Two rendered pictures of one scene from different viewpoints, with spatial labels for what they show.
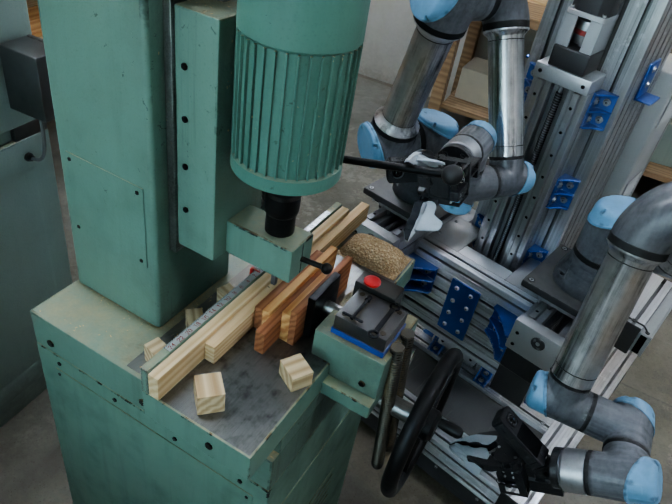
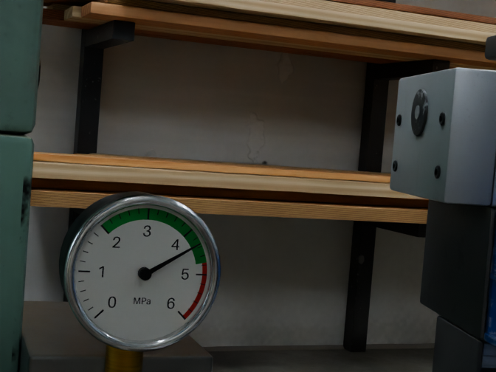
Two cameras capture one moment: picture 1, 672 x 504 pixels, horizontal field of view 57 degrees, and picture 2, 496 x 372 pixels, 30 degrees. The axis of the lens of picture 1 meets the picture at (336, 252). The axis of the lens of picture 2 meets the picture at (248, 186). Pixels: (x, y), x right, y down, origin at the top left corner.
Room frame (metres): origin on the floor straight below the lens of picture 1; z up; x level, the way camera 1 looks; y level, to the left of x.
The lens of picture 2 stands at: (0.78, -0.51, 0.72)
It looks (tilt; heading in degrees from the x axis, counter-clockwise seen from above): 3 degrees down; 48
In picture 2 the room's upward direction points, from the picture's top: 5 degrees clockwise
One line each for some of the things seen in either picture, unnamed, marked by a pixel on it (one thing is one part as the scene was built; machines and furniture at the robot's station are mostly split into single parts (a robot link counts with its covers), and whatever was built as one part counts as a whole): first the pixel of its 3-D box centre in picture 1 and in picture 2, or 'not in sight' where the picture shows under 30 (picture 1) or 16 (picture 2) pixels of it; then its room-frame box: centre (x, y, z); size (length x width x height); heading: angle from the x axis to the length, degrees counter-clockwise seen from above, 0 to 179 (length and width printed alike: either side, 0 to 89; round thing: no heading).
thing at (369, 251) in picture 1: (375, 249); not in sight; (1.05, -0.08, 0.92); 0.14 x 0.09 x 0.04; 66
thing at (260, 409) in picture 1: (320, 337); not in sight; (0.81, 0.00, 0.87); 0.61 x 0.30 x 0.06; 156
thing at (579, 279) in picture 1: (592, 267); not in sight; (1.20, -0.60, 0.87); 0.15 x 0.15 x 0.10
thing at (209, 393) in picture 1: (209, 393); not in sight; (0.60, 0.15, 0.92); 0.05 x 0.04 x 0.04; 24
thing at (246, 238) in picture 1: (268, 245); not in sight; (0.86, 0.12, 1.03); 0.14 x 0.07 x 0.09; 66
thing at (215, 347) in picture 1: (299, 270); not in sight; (0.93, 0.06, 0.92); 0.55 x 0.02 x 0.04; 156
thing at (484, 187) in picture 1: (466, 185); not in sight; (1.17, -0.25, 1.04); 0.11 x 0.08 x 0.11; 121
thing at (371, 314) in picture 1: (373, 310); not in sight; (0.78, -0.08, 0.99); 0.13 x 0.11 x 0.06; 156
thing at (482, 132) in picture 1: (472, 145); not in sight; (1.16, -0.24, 1.14); 0.11 x 0.08 x 0.09; 156
